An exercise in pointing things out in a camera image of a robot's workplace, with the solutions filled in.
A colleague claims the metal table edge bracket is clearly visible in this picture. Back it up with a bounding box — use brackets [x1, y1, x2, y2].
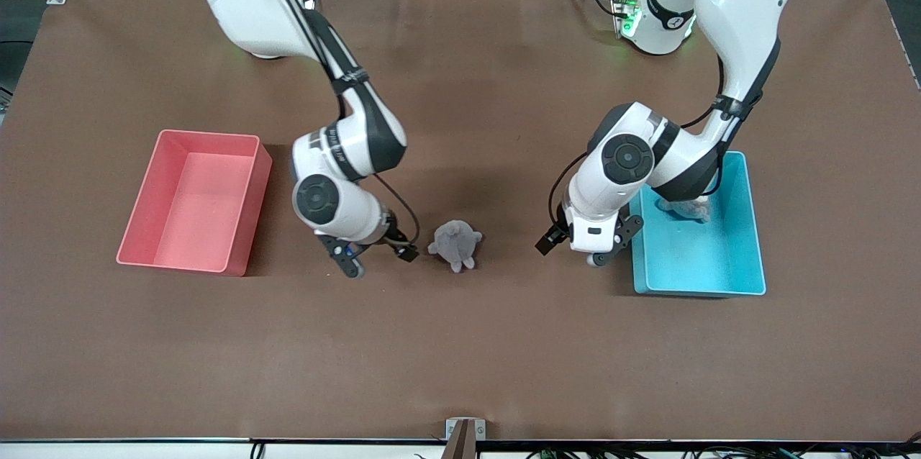
[445, 418, 486, 440]

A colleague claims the pink plastic box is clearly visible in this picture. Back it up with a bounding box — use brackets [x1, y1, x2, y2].
[116, 129, 273, 278]

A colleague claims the grey plush toy white face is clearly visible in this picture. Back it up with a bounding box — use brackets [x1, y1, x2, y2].
[655, 196, 713, 224]

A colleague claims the plain grey plush toy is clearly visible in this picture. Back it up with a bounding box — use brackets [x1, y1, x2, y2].
[427, 220, 484, 273]

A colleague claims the blue plastic box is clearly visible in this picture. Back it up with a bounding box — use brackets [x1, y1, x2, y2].
[630, 151, 767, 298]

